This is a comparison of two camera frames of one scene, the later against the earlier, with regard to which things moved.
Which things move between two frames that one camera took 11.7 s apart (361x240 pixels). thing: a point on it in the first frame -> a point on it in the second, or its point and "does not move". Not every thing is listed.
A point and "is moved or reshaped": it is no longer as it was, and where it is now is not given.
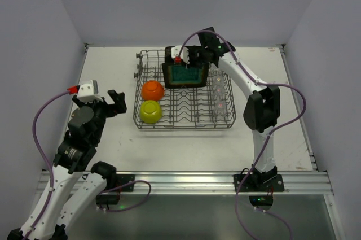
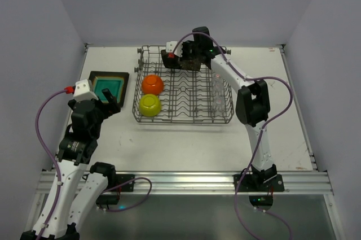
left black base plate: x=122 y=179 does not move
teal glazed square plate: x=180 y=75 -> x=115 y=82
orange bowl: x=152 y=90 is moved or reshaped
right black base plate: x=259 y=183 does not move
